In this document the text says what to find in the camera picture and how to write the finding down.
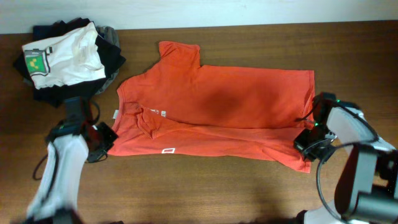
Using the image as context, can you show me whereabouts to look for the grey folded garment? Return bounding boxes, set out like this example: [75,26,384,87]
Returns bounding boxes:
[96,26,120,95]

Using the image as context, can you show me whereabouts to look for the orange red t-shirt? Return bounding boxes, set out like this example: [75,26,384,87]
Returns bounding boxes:
[110,41,315,173]

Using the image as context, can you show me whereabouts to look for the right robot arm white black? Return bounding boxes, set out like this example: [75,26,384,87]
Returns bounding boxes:
[294,101,397,223]

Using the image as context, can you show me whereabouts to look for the black folded garment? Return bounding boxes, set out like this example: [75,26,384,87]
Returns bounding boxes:
[33,17,126,103]

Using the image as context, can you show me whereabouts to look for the white folded t-shirt green print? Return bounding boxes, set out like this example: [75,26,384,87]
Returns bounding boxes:
[22,22,106,90]

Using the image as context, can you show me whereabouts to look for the navy folded garment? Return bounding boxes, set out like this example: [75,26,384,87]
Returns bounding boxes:
[33,88,62,108]

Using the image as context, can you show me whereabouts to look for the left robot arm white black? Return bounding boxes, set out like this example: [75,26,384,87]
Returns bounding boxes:
[24,122,118,224]

